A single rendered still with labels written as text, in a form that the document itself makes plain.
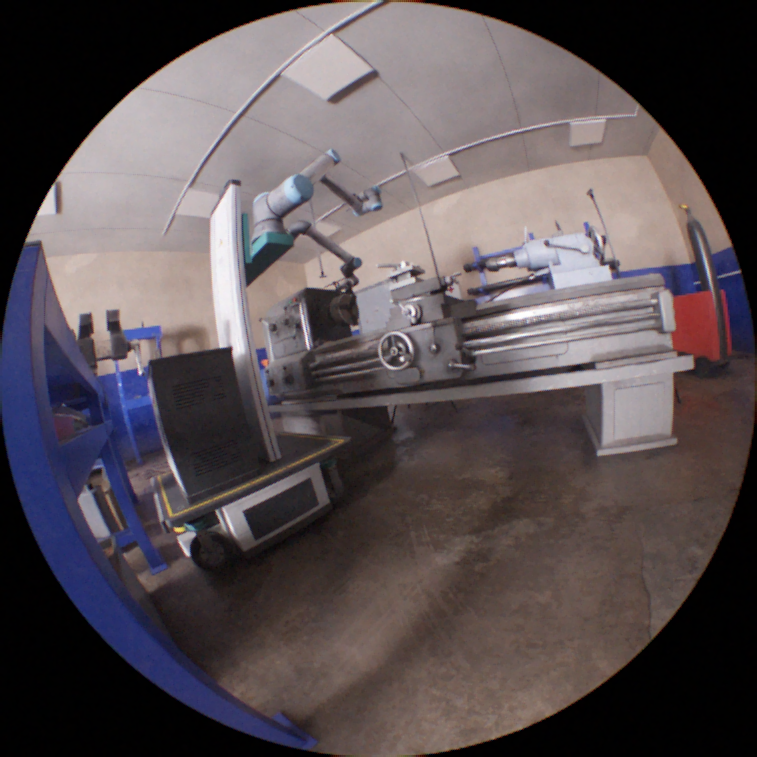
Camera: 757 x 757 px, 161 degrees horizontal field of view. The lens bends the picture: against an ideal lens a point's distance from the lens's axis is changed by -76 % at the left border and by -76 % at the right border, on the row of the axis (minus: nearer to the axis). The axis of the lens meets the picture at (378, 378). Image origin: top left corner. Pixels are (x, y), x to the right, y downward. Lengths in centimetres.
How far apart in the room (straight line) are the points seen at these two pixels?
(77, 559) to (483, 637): 75
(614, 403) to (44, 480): 166
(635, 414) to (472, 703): 134
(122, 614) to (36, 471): 15
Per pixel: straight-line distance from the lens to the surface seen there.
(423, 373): 138
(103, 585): 32
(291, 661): 83
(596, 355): 146
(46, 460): 29
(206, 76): 306
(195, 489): 106
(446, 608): 83
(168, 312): 514
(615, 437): 155
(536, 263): 164
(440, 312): 133
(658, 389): 156
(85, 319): 122
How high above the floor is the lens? 68
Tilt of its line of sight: 5 degrees down
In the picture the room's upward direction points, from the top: 11 degrees counter-clockwise
